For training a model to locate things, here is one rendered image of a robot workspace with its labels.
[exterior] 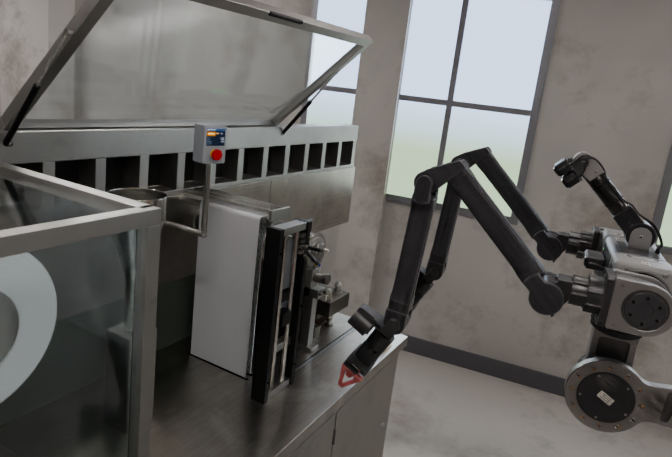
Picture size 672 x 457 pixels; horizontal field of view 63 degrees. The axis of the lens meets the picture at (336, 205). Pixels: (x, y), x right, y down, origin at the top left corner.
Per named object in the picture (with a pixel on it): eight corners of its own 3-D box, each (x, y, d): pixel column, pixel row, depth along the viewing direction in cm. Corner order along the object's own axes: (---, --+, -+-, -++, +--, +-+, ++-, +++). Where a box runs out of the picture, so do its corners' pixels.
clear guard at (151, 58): (122, -24, 107) (121, -26, 107) (12, 124, 131) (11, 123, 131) (363, 42, 197) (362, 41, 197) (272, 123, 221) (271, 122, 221)
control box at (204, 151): (205, 165, 140) (208, 126, 138) (191, 160, 144) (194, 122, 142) (228, 164, 145) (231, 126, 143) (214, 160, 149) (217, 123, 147)
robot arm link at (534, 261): (452, 147, 128) (460, 144, 137) (407, 181, 133) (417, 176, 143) (572, 304, 124) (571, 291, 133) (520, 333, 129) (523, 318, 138)
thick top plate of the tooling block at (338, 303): (328, 318, 211) (330, 303, 210) (246, 289, 230) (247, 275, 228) (348, 306, 225) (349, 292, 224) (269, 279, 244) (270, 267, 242)
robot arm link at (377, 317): (401, 326, 140) (410, 314, 148) (367, 295, 143) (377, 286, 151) (374, 356, 145) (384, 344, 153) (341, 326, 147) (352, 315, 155)
